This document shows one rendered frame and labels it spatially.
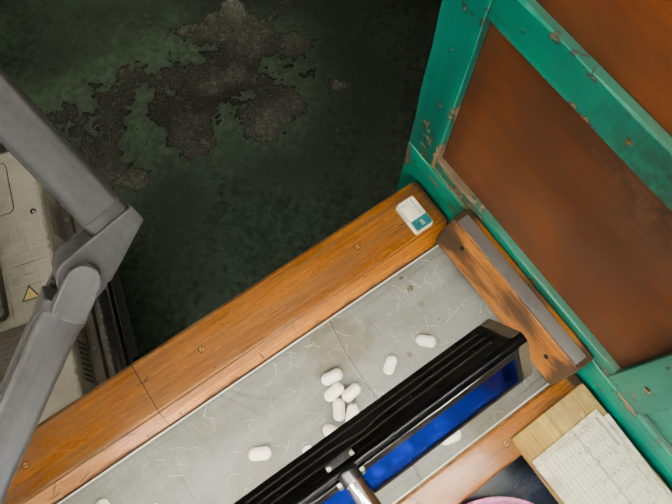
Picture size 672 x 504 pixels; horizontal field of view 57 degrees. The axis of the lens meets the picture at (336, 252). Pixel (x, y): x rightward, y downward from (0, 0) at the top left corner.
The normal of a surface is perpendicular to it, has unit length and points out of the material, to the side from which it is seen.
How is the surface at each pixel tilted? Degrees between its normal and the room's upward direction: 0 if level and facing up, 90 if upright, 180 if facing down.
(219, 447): 0
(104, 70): 0
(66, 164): 43
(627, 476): 0
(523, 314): 66
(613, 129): 90
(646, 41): 90
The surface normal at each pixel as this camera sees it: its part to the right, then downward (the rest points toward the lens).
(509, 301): -0.76, 0.35
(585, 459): 0.00, -0.33
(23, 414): 0.50, 0.25
